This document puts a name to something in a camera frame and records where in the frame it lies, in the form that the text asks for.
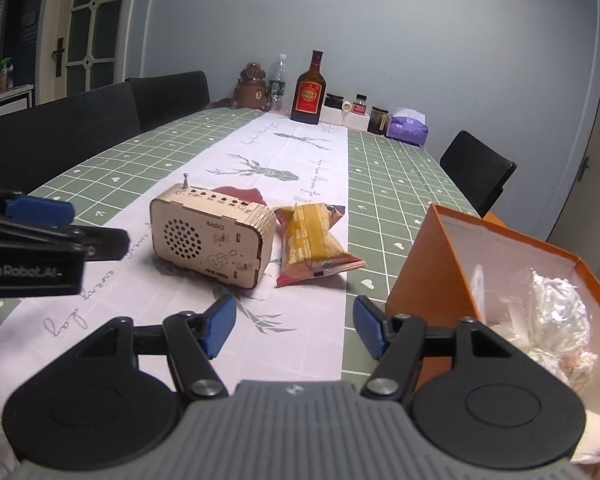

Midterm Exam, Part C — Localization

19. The black chair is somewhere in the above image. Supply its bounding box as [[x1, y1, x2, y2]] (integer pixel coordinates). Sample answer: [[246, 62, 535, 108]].
[[439, 131, 517, 218], [0, 82, 142, 196], [125, 71, 211, 132]]

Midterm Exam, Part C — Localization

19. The pink crochet piece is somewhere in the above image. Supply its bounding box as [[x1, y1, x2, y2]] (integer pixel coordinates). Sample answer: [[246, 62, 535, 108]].
[[530, 342, 599, 393]]

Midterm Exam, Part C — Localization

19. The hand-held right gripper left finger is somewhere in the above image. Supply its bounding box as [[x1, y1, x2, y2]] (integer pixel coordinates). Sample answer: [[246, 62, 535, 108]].
[[75, 294, 237, 400]]

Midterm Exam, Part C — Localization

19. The clear water bottle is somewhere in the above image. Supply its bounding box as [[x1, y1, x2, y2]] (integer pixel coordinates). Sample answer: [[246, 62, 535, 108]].
[[269, 54, 288, 112]]

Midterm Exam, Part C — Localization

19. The white flat box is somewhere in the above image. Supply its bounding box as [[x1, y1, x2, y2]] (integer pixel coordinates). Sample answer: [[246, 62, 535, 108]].
[[320, 107, 371, 132]]

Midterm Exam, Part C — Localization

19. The tall dark glass jar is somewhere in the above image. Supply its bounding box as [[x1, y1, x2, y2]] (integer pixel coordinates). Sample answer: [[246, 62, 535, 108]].
[[369, 106, 391, 135]]

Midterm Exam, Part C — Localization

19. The brown bear toy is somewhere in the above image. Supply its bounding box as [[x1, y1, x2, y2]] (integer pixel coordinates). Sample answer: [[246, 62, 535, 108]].
[[232, 62, 272, 111]]

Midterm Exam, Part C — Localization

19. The purple tissue box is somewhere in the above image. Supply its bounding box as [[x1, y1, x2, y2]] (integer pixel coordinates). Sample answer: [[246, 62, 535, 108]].
[[386, 107, 429, 147]]

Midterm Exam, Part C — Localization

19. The cellophane flower bouquet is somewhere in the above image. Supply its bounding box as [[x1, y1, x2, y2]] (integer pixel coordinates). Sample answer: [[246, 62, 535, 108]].
[[470, 265, 593, 361]]

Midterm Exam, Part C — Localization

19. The orange cardboard box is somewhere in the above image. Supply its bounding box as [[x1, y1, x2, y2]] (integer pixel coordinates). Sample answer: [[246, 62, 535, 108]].
[[385, 203, 600, 466]]

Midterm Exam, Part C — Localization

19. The dark red sponge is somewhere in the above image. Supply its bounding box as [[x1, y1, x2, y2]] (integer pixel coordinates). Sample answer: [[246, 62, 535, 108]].
[[207, 185, 268, 207]]

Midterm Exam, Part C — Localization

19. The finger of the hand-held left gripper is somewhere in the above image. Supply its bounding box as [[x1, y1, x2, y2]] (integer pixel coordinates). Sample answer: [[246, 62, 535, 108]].
[[0, 180, 76, 226], [0, 215, 131, 262]]

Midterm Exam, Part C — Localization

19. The glass panel door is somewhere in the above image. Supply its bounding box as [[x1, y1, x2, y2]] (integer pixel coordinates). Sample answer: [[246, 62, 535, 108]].
[[35, 0, 133, 106]]

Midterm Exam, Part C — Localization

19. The amber liquor bottle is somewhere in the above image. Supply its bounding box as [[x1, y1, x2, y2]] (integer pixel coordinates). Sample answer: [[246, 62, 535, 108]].
[[290, 50, 327, 125]]

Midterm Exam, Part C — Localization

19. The white printed table runner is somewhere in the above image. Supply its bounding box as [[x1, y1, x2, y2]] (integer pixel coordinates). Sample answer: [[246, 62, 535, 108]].
[[0, 109, 351, 441]]

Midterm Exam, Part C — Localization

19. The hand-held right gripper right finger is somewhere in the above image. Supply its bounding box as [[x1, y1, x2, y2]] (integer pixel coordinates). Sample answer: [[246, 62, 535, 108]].
[[352, 295, 528, 401]]

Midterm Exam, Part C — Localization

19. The yellow snack packet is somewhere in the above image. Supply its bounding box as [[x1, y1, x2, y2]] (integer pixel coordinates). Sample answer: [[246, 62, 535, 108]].
[[272, 203, 367, 288]]

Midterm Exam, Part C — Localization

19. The white counter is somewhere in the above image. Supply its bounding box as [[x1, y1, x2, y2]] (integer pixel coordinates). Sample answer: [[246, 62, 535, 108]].
[[0, 84, 33, 123]]

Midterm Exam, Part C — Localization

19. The grey door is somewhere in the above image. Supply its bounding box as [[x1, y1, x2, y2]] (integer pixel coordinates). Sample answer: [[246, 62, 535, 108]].
[[545, 57, 600, 291]]

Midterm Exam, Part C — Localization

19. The wooden radio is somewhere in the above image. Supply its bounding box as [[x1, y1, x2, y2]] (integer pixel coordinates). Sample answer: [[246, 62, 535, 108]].
[[150, 172, 277, 291]]

